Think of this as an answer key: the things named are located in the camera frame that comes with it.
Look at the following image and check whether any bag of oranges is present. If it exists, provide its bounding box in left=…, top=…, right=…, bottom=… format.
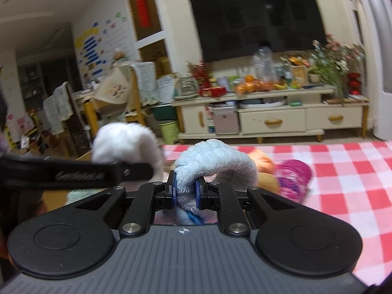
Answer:
left=234, top=75, right=276, bottom=95

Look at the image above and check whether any pink storage box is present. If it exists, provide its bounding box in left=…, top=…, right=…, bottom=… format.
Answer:
left=213, top=111, right=240, bottom=135

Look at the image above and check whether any cardboard box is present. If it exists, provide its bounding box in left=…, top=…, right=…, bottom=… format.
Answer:
left=39, top=149, right=96, bottom=212

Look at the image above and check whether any red vase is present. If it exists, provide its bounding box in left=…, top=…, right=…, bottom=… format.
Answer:
left=347, top=72, right=361, bottom=96

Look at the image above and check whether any white fluffy plush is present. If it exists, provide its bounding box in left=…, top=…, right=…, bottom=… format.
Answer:
left=92, top=122, right=165, bottom=182

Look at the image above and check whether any cream TV cabinet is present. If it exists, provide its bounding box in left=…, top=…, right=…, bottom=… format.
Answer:
left=172, top=86, right=369, bottom=143

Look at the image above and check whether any clear plastic bag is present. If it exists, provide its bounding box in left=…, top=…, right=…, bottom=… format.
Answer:
left=252, top=47, right=277, bottom=82

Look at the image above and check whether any black flat television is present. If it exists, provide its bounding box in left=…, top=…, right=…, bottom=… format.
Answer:
left=190, top=0, right=326, bottom=62

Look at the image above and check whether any red gift box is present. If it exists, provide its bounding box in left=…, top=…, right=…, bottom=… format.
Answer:
left=200, top=86, right=227, bottom=98

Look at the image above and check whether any potted flower plant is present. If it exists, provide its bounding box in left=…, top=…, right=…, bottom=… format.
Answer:
left=310, top=35, right=366, bottom=99

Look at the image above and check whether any glass kettle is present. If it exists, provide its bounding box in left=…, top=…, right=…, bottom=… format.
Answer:
left=173, top=73, right=199, bottom=100

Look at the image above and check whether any green waste bin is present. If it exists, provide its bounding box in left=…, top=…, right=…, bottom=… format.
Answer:
left=159, top=120, right=179, bottom=145

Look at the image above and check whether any wooden photo frame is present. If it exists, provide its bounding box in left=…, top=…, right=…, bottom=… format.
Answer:
left=291, top=66, right=309, bottom=86

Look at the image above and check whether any white tower air conditioner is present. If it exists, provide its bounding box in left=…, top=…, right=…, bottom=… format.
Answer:
left=359, top=0, right=391, bottom=141

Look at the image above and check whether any wooden chair with covers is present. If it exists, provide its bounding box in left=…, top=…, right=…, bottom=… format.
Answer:
left=82, top=62, right=146, bottom=137

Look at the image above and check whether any red checkered tablecloth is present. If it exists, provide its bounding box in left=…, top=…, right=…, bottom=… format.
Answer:
left=162, top=140, right=392, bottom=285

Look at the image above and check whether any orange teddy plush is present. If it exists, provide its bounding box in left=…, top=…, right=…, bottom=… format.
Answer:
left=248, top=149, right=280, bottom=195

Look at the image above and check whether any magenta fuzzy sock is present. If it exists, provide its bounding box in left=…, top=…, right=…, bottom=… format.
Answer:
left=274, top=159, right=312, bottom=203

